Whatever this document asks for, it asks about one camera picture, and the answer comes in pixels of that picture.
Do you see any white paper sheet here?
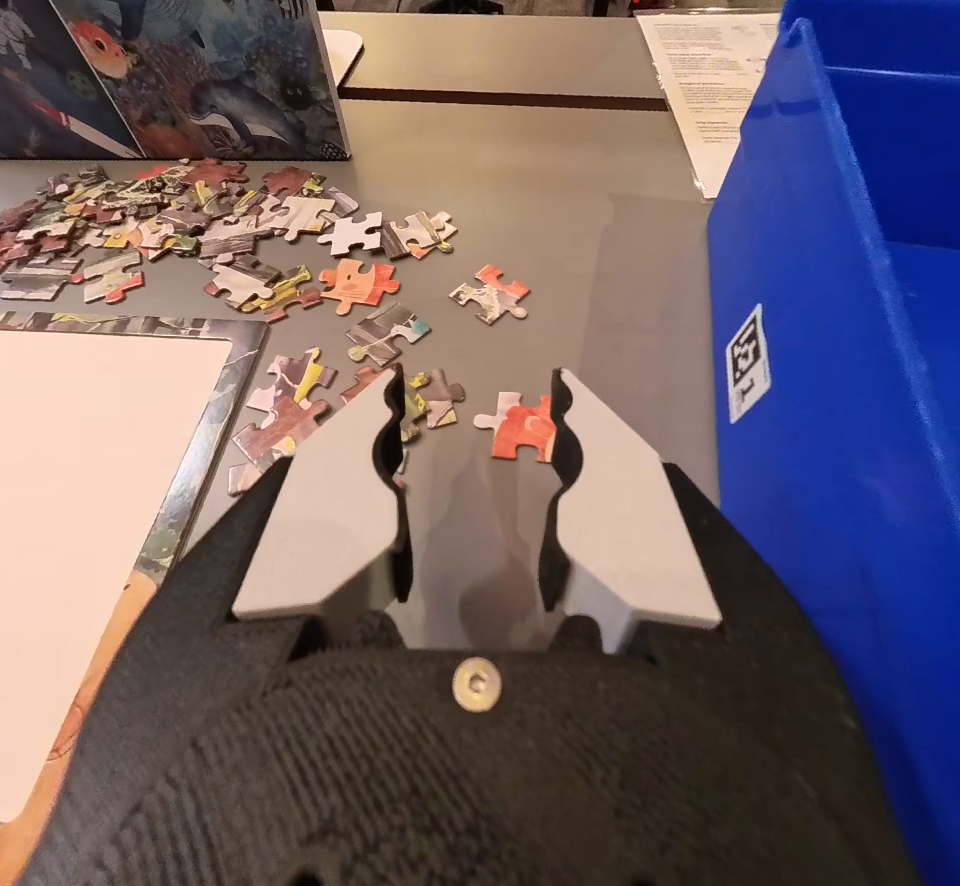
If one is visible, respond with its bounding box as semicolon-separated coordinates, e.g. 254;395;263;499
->
636;10;785;201

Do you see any white rounded board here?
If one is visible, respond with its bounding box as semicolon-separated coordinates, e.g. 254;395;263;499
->
333;29;366;88

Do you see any pile of puzzle pieces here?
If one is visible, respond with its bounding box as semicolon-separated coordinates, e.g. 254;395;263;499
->
0;158;560;497

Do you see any blue plastic bin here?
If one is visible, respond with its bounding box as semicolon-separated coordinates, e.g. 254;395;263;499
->
705;0;960;886

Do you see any lion face puzzle piece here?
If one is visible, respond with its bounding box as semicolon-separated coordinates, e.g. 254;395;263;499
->
318;259;401;317

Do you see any puzzle frame tray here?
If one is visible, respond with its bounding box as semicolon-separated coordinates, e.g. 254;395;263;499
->
0;312;271;827

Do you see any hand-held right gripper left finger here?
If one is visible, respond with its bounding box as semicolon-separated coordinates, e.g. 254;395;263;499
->
231;364;414;632

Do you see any printed puzzle storage box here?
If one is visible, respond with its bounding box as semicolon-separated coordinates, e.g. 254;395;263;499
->
0;0;354;161

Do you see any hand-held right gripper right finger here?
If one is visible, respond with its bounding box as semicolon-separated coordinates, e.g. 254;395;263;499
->
540;367;723;655

